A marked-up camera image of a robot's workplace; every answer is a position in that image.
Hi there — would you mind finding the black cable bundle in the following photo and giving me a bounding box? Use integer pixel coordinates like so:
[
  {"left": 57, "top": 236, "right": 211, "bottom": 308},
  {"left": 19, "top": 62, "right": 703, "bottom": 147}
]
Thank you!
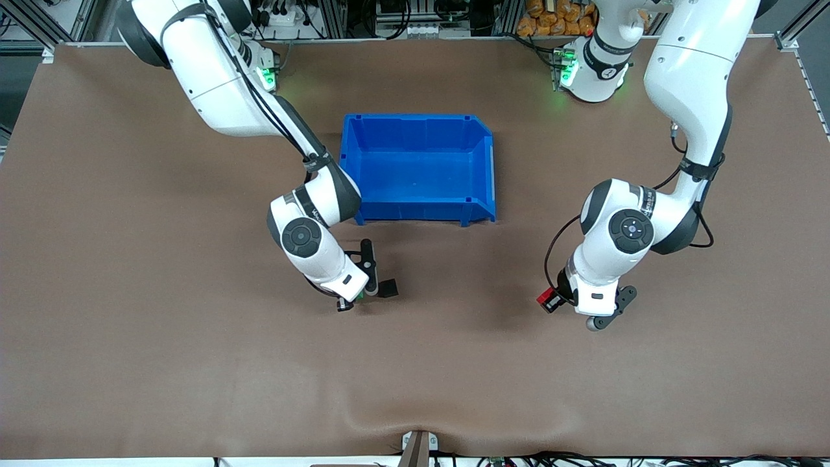
[{"left": 477, "top": 451, "right": 830, "bottom": 467}]

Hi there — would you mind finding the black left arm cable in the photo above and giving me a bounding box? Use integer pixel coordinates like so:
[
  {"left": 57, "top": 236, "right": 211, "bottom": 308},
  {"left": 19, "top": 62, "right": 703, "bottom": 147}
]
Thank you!
[{"left": 543, "top": 122, "right": 728, "bottom": 294}]

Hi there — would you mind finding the blue plastic storage bin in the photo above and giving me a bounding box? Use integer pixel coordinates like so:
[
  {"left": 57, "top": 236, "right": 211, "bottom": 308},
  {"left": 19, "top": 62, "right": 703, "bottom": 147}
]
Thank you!
[{"left": 340, "top": 114, "right": 497, "bottom": 227}]

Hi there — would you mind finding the white power strip with plugs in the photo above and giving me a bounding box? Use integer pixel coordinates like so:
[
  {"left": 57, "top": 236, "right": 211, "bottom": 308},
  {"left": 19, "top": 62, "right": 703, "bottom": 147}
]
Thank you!
[{"left": 253, "top": 0, "right": 307, "bottom": 41}]

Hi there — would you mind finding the brown table mat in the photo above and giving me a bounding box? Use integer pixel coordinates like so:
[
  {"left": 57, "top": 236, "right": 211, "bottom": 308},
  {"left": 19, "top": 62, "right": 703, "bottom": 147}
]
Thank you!
[{"left": 0, "top": 36, "right": 830, "bottom": 460}]

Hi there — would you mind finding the aluminium frame strut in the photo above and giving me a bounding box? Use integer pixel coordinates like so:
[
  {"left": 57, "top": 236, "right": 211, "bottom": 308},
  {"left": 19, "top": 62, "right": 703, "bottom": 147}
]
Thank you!
[
  {"left": 0, "top": 0, "right": 98, "bottom": 43},
  {"left": 777, "top": 0, "right": 822, "bottom": 51}
]

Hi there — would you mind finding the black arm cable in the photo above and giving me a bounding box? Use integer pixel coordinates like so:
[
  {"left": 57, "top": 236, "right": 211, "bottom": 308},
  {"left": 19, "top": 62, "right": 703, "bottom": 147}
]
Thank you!
[
  {"left": 543, "top": 122, "right": 728, "bottom": 294},
  {"left": 206, "top": 10, "right": 365, "bottom": 300}
]

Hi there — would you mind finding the orange snack packs pile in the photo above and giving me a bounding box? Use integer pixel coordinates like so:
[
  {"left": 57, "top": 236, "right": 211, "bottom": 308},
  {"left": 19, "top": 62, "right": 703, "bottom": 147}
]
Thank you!
[{"left": 517, "top": 0, "right": 597, "bottom": 38}]

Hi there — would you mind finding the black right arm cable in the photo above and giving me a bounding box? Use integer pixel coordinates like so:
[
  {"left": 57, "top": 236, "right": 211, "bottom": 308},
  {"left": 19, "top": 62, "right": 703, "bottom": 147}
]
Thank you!
[{"left": 206, "top": 10, "right": 365, "bottom": 300}]

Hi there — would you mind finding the aluminium frame post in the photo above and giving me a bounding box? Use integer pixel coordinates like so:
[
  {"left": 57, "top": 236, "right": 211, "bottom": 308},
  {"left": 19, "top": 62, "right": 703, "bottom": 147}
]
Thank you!
[
  {"left": 491, "top": 0, "right": 523, "bottom": 36},
  {"left": 316, "top": 0, "right": 349, "bottom": 40}
]

